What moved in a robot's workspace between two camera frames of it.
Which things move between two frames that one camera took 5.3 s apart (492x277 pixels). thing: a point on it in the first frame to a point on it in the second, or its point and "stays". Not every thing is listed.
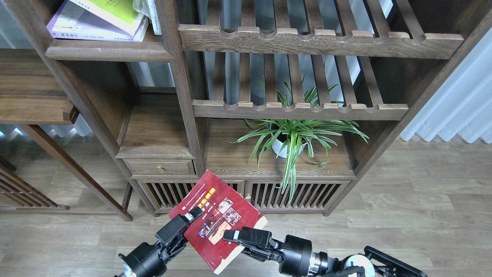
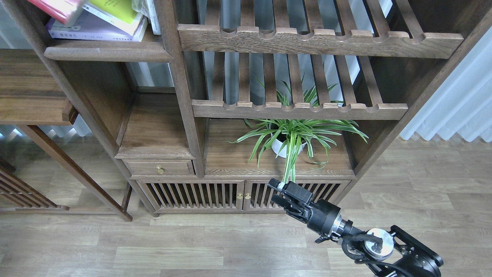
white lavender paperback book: (73, 21) stays
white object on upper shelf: (147, 7) stays
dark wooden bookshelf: (296, 100) stays
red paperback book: (224, 209) to (66, 11)
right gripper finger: (233, 235) to (281, 186)
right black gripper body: (294, 256) to (320, 216)
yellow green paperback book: (120, 13) stays
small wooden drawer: (160, 167) stays
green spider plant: (290, 135) stays
